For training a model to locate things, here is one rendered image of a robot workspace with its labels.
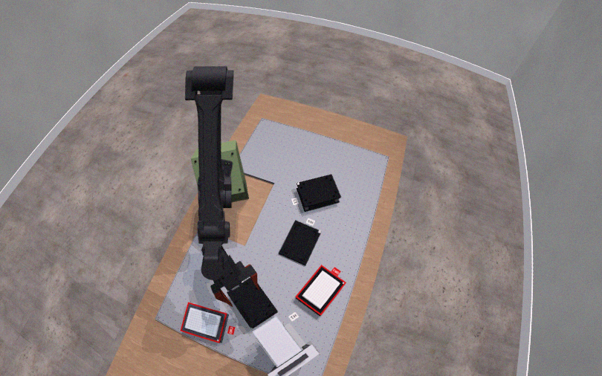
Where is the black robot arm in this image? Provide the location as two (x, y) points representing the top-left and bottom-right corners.
(185, 66), (243, 293)

